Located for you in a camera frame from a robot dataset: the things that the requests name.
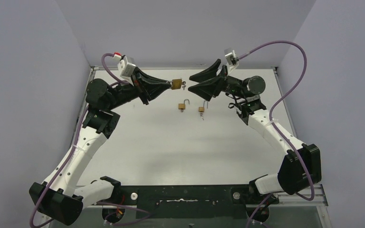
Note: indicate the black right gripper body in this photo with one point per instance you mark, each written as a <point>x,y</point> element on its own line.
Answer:
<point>229,84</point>

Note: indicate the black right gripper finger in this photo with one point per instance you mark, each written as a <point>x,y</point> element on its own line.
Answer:
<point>206,74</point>
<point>204,89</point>

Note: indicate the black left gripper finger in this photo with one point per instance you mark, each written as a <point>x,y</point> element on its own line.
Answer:
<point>140,75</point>
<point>152,91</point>

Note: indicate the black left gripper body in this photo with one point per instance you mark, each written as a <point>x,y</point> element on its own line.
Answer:
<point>139,87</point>

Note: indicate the brass padlock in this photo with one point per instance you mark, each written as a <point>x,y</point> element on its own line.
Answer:
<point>205,105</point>
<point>182,106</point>
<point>176,84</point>

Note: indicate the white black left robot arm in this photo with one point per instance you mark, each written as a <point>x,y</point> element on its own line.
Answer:
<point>58,196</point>

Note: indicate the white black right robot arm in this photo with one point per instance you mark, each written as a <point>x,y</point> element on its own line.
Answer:
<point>301,164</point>

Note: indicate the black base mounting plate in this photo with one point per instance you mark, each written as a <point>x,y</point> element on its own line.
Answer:
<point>236,201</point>

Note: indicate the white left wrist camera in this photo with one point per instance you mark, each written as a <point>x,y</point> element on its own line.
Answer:
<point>125,65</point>

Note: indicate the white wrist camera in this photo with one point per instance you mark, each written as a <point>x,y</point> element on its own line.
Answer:
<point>125,65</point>
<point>231,58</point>

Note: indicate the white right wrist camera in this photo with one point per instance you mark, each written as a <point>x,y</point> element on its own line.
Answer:
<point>231,58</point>

